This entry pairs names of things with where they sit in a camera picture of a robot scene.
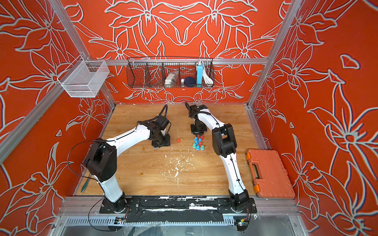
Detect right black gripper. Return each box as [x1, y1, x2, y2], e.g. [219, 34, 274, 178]
[190, 121, 206, 137]

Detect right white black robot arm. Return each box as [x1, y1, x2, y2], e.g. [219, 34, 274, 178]
[185, 102, 250, 213]

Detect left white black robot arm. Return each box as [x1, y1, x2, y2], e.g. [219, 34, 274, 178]
[83, 105, 171, 213]

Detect dark blue ball in basket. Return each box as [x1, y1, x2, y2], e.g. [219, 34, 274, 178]
[184, 77, 196, 88]

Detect silver pouch in basket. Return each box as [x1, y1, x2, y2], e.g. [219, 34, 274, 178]
[164, 71, 179, 88]

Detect light blue box in basket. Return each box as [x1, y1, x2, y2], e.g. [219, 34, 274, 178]
[196, 62, 203, 88]

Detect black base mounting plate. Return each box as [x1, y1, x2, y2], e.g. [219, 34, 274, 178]
[99, 196, 257, 225]

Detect dark blue round brush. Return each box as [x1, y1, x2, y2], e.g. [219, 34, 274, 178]
[81, 174, 91, 193]

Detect orange plastic tool case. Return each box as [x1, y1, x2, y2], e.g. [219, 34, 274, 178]
[246, 149, 295, 199]

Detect white cables in basket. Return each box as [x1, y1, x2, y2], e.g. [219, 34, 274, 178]
[203, 66, 215, 88]

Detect black wire wall basket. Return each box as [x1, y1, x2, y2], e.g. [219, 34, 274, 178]
[127, 57, 215, 89]

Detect clear plastic wall bin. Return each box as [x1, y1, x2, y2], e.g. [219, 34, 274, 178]
[59, 61, 109, 98]

